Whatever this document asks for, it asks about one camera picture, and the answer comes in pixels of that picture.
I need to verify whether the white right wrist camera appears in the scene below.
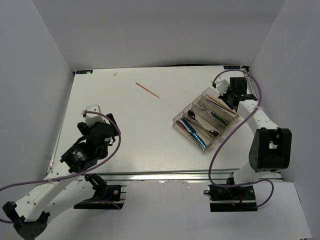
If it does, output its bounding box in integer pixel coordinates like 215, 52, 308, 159
212, 76, 230, 95

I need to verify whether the aluminium table frame rail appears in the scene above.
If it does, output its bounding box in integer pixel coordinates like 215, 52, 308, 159
241, 66, 286, 181

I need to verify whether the left corner marker sticker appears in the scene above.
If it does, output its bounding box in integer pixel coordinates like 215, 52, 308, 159
75, 69, 93, 75

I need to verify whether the corner marker sticker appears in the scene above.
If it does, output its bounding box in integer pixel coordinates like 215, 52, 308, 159
75, 69, 93, 75
223, 65, 241, 70

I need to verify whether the orange blue-tipped chopstick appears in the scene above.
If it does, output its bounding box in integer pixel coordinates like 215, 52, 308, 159
208, 95, 236, 114

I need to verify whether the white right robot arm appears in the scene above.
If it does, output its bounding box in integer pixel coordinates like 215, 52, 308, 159
214, 76, 292, 200

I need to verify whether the black knife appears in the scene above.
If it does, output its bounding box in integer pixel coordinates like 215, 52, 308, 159
176, 120, 192, 136

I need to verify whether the dark blue chopstick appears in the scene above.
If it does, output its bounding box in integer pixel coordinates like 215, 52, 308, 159
205, 98, 237, 115

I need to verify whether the blue knife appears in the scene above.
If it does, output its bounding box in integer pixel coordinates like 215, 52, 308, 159
181, 117, 207, 149

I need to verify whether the green handled silver fork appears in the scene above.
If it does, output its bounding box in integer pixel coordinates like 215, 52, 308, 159
209, 110, 229, 126

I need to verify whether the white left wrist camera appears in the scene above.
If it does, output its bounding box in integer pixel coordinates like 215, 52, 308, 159
81, 104, 105, 128

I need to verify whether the pink handled fork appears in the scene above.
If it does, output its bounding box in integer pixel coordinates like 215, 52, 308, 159
198, 102, 213, 116

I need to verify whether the clear compartment utensil tray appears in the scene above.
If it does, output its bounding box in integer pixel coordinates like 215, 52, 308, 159
172, 88, 240, 153

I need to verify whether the right corner marker sticker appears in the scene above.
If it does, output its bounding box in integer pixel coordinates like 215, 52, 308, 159
223, 65, 241, 70

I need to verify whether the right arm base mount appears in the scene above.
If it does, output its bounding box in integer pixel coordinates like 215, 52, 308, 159
203, 184, 258, 213

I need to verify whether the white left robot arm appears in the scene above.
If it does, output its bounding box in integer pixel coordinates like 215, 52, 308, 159
2, 110, 121, 240

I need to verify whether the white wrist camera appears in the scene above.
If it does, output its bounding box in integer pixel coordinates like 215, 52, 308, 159
212, 76, 230, 95
81, 104, 105, 128

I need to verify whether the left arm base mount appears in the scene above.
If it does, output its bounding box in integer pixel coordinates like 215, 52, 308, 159
73, 173, 127, 210

